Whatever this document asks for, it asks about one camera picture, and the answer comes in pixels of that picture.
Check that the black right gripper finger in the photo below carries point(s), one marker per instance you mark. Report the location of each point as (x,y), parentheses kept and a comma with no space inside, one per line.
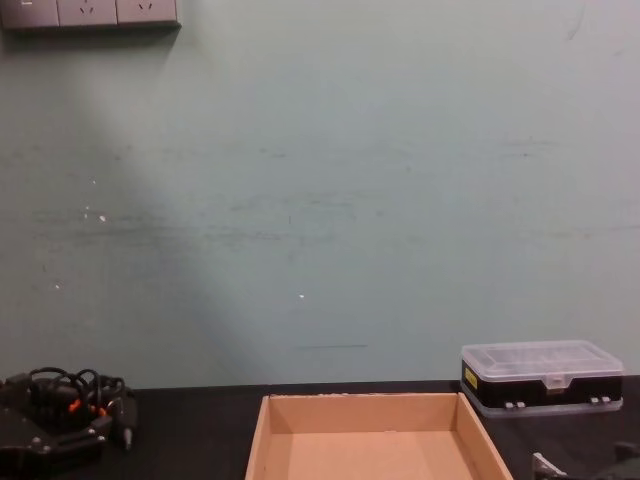
(546,469)
(629,449)

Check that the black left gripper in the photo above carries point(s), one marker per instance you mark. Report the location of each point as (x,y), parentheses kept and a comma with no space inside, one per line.
(20,410)

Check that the clear plastic case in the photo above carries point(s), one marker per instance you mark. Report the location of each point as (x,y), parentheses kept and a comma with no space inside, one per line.
(540,362)

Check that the black table cloth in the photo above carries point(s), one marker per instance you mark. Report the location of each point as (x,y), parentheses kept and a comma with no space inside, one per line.
(200,435)

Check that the shallow brown cardboard tray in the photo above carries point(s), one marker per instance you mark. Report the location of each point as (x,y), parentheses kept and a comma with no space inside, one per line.
(370,450)

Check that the grey wall socket panel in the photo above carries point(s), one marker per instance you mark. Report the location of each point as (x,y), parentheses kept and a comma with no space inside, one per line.
(90,12)

